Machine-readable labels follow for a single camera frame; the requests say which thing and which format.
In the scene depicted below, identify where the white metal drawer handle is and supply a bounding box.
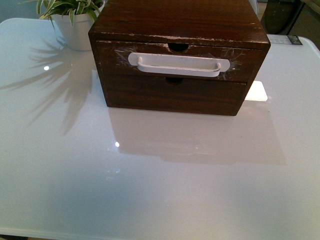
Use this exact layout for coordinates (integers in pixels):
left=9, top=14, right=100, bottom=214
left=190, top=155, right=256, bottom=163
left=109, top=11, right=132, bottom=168
left=128, top=52, right=231, bottom=78

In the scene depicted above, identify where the wooden drawer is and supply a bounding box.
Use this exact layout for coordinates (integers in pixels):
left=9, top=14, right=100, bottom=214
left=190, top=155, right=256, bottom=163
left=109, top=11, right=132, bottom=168
left=94, top=40, right=265, bottom=83
left=101, top=75, right=248, bottom=116

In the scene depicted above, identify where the dark wooden drawer cabinet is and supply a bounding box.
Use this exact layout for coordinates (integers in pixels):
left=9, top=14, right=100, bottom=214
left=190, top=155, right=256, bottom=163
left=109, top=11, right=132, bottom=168
left=88, top=0, right=271, bottom=101

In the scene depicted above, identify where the white card on table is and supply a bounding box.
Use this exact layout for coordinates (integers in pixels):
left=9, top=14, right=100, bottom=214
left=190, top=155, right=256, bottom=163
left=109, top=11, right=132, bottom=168
left=245, top=80, right=268, bottom=102

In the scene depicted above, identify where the white plant pot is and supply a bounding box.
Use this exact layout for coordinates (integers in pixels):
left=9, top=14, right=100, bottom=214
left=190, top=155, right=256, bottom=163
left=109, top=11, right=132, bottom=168
left=53, top=16, right=92, bottom=51

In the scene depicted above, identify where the grey label sticker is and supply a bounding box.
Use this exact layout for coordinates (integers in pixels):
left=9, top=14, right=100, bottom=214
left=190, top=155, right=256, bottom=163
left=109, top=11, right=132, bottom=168
left=267, top=34, right=303, bottom=46

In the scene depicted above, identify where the black equipment at right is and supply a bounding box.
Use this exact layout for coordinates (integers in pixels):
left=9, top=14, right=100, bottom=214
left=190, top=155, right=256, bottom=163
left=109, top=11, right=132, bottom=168
left=261, top=0, right=320, bottom=37

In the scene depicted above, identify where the green striped spider plant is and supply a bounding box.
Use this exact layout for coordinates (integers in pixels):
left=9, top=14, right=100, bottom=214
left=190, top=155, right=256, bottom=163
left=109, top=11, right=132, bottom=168
left=19, top=0, right=107, bottom=27

